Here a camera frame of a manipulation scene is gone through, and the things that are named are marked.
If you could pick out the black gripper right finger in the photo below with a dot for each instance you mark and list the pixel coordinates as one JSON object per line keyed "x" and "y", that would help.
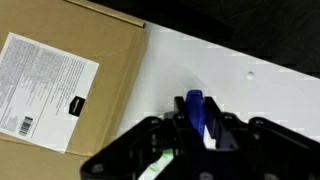
{"x": 268, "y": 150}

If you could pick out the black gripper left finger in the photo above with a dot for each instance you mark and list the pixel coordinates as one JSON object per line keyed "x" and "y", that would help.
{"x": 129, "y": 156}

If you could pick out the blue capped marker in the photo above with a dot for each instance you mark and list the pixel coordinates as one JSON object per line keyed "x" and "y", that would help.
{"x": 196, "y": 112}

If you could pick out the brown cardboard box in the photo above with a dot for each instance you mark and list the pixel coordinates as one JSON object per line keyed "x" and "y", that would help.
{"x": 114, "y": 40}

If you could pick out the white paper label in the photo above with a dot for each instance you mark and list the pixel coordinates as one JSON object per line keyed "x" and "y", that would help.
{"x": 42, "y": 91}

